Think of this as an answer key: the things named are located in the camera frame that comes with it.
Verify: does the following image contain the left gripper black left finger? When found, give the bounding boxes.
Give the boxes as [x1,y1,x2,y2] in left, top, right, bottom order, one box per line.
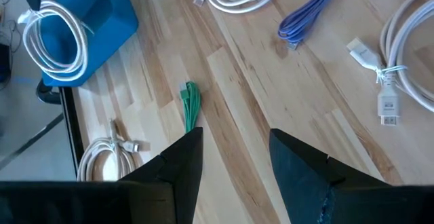
[118,127,204,224]

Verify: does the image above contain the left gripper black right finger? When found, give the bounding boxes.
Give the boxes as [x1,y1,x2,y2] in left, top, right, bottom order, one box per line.
[269,128,391,224]

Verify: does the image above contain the beige USB cable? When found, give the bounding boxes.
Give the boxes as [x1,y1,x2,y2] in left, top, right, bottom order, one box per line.
[76,118,142,183]

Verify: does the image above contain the white cable with tie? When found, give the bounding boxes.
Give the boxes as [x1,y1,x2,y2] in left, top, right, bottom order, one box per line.
[17,0,96,82]

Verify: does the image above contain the white HDMI cable coil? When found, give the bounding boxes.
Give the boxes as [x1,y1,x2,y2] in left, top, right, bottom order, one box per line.
[346,0,434,126]

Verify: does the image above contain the blue plastic bin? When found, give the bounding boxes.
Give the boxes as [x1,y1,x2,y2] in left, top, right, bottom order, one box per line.
[39,0,139,88]

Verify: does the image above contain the green cable bundle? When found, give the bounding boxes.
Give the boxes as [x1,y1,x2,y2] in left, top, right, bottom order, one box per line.
[179,81,201,134]

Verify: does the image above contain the black curved bracket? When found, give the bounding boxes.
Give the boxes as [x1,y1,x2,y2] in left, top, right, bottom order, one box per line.
[35,79,62,105]

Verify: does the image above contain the black table edge frame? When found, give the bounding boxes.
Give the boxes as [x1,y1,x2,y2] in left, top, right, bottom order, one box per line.
[60,86,85,177]

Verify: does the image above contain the purple cable bundle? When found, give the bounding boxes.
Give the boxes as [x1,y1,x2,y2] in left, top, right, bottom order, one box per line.
[277,0,347,51]

